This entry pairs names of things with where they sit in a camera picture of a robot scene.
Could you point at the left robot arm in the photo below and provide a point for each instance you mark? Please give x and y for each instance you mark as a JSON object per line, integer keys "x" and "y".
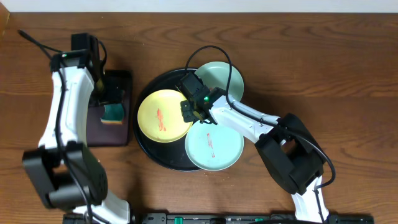
{"x": 63, "y": 171}

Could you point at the rectangular dark brown tray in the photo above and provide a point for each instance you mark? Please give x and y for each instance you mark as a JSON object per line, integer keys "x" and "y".
{"x": 101, "y": 135}

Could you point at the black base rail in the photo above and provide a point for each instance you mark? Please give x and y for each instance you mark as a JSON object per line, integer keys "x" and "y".
{"x": 162, "y": 218}

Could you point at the light green plate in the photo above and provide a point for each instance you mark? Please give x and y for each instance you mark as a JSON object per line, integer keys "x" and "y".
{"x": 213, "y": 147}
{"x": 215, "y": 74}

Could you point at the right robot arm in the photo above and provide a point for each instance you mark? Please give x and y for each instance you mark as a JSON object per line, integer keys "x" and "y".
{"x": 292, "y": 157}

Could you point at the round black tray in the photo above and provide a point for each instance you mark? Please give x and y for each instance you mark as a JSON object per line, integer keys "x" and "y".
{"x": 171, "y": 155}

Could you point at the lower light green plate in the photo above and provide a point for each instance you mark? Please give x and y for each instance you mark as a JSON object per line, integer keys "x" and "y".
{"x": 213, "y": 147}

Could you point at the green sponge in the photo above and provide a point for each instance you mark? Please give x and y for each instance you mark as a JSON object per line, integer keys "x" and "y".
{"x": 113, "y": 114}

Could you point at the yellow plate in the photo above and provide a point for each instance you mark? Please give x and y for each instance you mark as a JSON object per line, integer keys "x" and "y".
{"x": 160, "y": 118}

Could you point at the upper light green plate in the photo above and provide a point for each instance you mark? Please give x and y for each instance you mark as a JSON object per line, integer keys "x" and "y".
{"x": 215, "y": 74}

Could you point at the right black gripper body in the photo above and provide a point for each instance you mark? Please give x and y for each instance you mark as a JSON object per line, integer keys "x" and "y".
{"x": 188, "y": 110}

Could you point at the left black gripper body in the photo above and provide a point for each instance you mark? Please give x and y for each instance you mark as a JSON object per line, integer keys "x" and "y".
{"x": 107, "y": 93}

